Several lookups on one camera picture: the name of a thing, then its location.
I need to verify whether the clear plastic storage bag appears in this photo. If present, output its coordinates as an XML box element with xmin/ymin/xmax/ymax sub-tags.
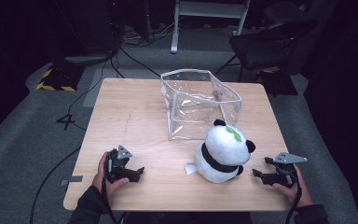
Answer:
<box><xmin>160</xmin><ymin>68</ymin><xmax>243</xmax><ymax>142</ymax></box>

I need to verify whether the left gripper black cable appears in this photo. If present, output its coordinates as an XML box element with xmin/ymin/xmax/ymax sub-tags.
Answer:
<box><xmin>103</xmin><ymin>158</ymin><xmax>119</xmax><ymax>224</ymax></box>

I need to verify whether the white metal stand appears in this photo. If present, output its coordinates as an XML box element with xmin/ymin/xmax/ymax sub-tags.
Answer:
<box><xmin>170</xmin><ymin>0</ymin><xmax>252</xmax><ymax>54</ymax></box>

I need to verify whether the dark equipment cabinet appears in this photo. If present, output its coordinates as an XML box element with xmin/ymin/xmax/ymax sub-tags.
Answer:
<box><xmin>54</xmin><ymin>0</ymin><xmax>120</xmax><ymax>64</ymax></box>

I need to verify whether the thin black floor cable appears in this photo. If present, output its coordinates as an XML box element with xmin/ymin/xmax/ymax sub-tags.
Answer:
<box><xmin>67</xmin><ymin>46</ymin><xmax>125</xmax><ymax>131</ymax></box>

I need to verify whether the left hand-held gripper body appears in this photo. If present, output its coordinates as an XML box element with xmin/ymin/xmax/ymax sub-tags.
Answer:
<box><xmin>104</xmin><ymin>145</ymin><xmax>135</xmax><ymax>184</ymax></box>

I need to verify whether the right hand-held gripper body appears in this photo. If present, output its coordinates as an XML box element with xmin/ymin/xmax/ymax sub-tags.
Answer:
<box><xmin>271</xmin><ymin>151</ymin><xmax>309</xmax><ymax>189</ymax></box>

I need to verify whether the panda plush toy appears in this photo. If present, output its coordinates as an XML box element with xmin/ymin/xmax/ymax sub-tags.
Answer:
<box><xmin>185</xmin><ymin>119</ymin><xmax>256</xmax><ymax>184</ymax></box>

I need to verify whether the grey tape strip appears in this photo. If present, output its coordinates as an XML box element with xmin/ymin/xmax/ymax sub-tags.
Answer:
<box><xmin>60</xmin><ymin>175</ymin><xmax>84</xmax><ymax>187</ymax></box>

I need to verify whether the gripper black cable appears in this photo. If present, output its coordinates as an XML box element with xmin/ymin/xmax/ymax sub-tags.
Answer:
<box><xmin>284</xmin><ymin>174</ymin><xmax>303</xmax><ymax>224</ymax></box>
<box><xmin>103</xmin><ymin>158</ymin><xmax>119</xmax><ymax>224</ymax></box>

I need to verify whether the black chair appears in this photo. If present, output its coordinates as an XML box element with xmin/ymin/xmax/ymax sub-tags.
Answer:
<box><xmin>214</xmin><ymin>1</ymin><xmax>321</xmax><ymax>94</ymax></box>

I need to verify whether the person's left hand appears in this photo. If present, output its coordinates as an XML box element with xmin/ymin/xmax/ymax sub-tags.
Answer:
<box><xmin>91</xmin><ymin>151</ymin><xmax>131</xmax><ymax>197</ymax></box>

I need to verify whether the person's right hand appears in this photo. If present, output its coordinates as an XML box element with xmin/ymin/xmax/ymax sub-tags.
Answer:
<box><xmin>272</xmin><ymin>164</ymin><xmax>315</xmax><ymax>208</ymax></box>

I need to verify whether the tangle of floor cables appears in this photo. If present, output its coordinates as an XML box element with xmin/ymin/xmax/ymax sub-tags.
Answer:
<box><xmin>119</xmin><ymin>17</ymin><xmax>185</xmax><ymax>49</ymax></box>

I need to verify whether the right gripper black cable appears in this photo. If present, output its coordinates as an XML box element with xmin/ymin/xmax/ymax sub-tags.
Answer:
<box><xmin>284</xmin><ymin>174</ymin><xmax>303</xmax><ymax>224</ymax></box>

